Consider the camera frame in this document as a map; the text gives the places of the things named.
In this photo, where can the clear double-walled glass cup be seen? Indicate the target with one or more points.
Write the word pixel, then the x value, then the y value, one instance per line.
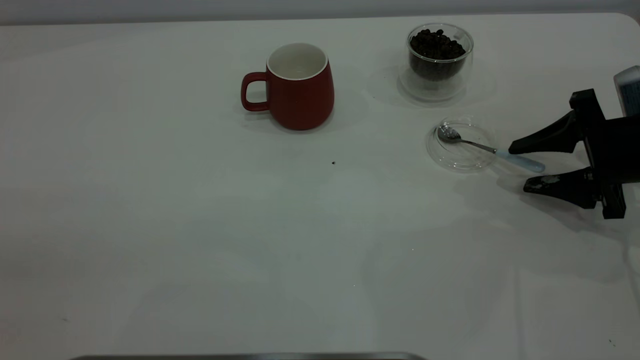
pixel 435 90

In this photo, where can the clear round glass saucer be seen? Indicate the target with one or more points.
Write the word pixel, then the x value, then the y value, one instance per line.
pixel 462 157

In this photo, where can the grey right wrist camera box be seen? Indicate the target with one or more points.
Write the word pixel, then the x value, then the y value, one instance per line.
pixel 630 90

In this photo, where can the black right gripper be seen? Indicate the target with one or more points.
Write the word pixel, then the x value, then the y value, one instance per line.
pixel 617 150

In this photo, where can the red ceramic mug white inside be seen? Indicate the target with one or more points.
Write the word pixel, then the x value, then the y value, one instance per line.
pixel 300 102

